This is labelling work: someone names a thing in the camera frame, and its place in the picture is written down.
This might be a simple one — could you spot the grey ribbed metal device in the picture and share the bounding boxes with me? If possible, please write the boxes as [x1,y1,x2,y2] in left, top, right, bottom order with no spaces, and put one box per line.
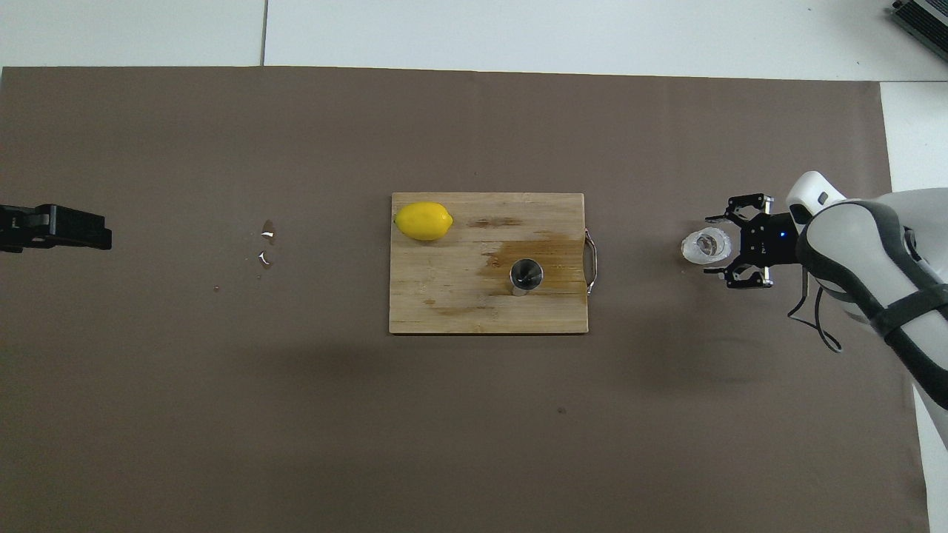
[887,0,948,42]

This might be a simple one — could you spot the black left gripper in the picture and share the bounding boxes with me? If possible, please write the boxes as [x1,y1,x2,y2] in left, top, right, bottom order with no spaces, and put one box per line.
[0,204,113,254]

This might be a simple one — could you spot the wooden cutting board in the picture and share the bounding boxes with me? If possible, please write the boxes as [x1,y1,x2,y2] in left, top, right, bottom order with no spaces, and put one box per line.
[389,192,599,335]

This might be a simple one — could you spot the steel double jigger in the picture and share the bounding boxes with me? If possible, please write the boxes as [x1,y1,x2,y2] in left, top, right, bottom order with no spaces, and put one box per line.
[507,258,546,298]

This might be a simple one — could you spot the yellow lemon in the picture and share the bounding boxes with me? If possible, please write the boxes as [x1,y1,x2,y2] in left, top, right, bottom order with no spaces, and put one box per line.
[394,201,454,242]

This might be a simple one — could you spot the brown paper table mat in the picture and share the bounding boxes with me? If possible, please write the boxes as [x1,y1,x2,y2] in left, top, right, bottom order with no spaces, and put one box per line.
[0,65,931,533]

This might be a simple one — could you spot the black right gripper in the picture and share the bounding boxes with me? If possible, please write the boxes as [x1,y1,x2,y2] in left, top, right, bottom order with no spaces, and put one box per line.
[702,192,806,290]

